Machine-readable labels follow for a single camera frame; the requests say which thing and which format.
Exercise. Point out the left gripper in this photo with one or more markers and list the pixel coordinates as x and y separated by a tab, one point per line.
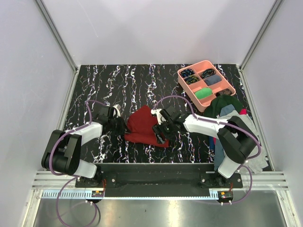
123	129

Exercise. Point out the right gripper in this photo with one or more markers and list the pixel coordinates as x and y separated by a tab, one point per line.
158	128

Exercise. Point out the red cloth napkin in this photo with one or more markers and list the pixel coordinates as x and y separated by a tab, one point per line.
140	124

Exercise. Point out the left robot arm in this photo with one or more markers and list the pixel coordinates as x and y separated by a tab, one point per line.
62	153

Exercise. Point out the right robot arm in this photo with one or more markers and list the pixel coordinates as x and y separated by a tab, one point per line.
237	140

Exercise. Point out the green rolled cloth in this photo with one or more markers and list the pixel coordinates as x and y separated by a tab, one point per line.
203	93

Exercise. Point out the dark green cloth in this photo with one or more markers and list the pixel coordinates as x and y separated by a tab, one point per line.
214	109

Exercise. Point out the pink compartment tray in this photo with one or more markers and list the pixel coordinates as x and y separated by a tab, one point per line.
202	82

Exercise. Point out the blue rolled cloth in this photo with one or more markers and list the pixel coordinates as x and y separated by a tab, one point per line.
211	80

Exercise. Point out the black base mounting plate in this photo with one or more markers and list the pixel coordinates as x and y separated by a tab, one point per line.
133	181

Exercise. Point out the magenta cloth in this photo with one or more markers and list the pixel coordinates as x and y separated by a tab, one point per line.
243	112

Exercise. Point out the grey cloth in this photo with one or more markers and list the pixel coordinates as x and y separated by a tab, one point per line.
256	159

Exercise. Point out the left aluminium frame post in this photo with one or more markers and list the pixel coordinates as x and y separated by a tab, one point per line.
53	29

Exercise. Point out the aluminium frame post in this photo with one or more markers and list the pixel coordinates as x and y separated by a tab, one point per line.
53	29
265	25

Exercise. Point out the right aluminium frame post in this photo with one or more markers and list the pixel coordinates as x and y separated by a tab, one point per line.
265	25

